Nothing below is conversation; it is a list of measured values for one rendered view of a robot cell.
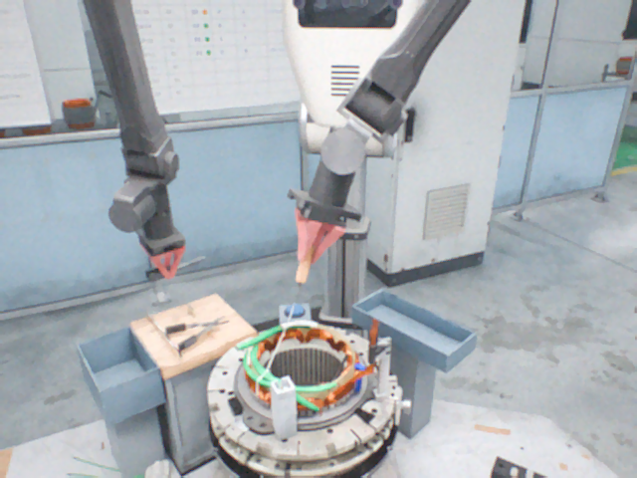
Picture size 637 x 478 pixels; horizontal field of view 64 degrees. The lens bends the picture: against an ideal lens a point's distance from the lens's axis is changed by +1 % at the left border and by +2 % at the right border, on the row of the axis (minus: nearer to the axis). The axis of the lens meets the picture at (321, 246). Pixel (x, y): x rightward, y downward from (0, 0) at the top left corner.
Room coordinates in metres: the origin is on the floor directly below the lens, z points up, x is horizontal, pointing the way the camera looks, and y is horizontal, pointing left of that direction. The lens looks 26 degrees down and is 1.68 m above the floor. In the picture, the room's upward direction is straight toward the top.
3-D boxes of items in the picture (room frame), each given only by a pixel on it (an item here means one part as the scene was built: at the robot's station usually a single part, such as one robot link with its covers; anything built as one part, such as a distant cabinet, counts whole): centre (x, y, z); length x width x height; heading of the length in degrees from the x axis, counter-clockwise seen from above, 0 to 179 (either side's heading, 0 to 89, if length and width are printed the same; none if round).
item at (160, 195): (0.88, 0.32, 1.35); 0.07 x 0.06 x 0.07; 168
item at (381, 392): (0.64, -0.10, 1.15); 0.03 x 0.02 x 0.12; 110
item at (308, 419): (0.68, 0.03, 1.05); 0.22 x 0.22 x 0.12
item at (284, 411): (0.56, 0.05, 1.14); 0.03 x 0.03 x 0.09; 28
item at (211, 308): (0.87, 0.27, 1.05); 0.20 x 0.19 x 0.02; 127
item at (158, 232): (0.89, 0.31, 1.29); 0.10 x 0.07 x 0.07; 36
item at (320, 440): (0.68, 0.03, 1.09); 0.32 x 0.32 x 0.01
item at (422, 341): (0.91, -0.19, 0.92); 0.25 x 0.11 x 0.28; 45
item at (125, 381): (0.78, 0.39, 0.92); 0.17 x 0.11 x 0.28; 37
